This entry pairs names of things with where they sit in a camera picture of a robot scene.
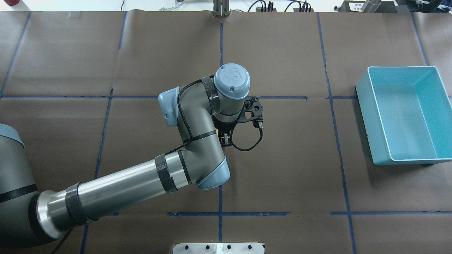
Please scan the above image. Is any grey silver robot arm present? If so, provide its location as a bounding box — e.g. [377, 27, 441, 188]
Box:
[1, 63, 251, 249]

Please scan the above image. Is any aluminium frame post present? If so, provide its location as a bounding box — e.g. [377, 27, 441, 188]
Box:
[213, 0, 230, 17]

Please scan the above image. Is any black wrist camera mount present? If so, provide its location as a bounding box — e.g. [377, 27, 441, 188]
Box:
[237, 96, 264, 130]

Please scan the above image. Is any red cylinder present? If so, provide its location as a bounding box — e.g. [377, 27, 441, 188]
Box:
[3, 0, 20, 6]

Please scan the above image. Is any light blue plastic bin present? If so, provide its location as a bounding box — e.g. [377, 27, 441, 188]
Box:
[356, 66, 452, 166]

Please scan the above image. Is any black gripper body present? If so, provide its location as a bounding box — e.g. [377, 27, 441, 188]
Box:
[213, 115, 242, 140]

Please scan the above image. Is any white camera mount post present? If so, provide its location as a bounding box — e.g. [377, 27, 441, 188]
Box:
[172, 242, 266, 254]

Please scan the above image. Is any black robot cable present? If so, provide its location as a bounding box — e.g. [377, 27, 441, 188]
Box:
[231, 120, 264, 152]

